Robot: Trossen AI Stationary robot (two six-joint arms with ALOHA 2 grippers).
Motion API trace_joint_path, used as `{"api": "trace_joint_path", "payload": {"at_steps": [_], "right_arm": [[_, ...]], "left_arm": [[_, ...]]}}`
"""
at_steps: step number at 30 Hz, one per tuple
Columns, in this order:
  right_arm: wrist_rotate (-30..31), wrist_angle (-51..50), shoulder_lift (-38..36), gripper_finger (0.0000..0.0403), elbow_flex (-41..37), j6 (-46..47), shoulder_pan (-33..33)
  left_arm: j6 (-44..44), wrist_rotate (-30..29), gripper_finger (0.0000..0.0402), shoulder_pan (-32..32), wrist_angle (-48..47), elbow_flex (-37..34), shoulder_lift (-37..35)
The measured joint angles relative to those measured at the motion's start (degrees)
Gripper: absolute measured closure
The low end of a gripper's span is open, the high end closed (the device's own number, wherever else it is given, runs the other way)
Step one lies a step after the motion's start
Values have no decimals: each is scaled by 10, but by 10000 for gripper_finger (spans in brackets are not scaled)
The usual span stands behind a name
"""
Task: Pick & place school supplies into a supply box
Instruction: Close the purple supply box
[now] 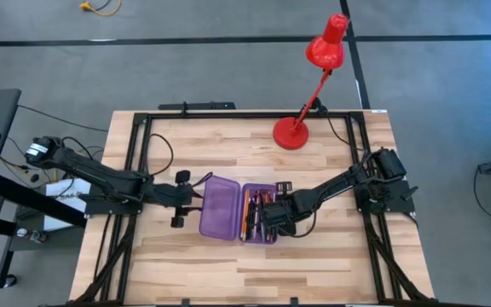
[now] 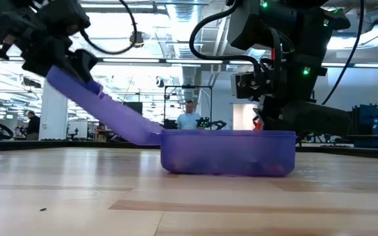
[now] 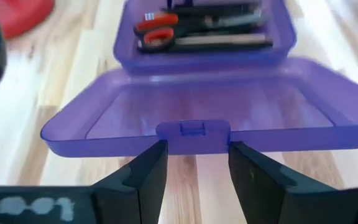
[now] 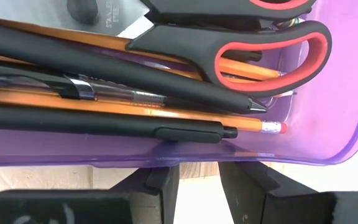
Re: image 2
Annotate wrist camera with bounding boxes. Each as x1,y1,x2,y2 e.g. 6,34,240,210
39,0,91,36
226,0,297,50

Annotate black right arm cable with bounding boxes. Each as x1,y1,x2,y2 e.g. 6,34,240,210
322,0,364,106

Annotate black background monitor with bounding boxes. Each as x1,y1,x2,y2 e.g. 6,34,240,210
123,101,144,115

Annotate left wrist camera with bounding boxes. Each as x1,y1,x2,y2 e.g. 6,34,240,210
39,0,91,36

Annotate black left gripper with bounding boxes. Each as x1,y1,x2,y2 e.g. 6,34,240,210
0,0,100,85

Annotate blue storage bins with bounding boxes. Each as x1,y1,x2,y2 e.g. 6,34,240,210
351,104,378,150

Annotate red desk lamp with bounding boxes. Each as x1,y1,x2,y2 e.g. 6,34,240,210
252,49,277,132

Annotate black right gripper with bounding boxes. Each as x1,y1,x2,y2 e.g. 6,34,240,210
230,54,353,138

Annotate background robot arms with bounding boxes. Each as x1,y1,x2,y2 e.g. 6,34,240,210
195,116,228,130

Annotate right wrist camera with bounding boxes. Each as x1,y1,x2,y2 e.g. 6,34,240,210
226,0,297,50

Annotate person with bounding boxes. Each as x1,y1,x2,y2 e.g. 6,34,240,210
177,100,203,130
26,110,41,141

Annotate purple translucent plastic supply box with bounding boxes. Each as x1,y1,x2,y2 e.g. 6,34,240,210
46,65,297,178

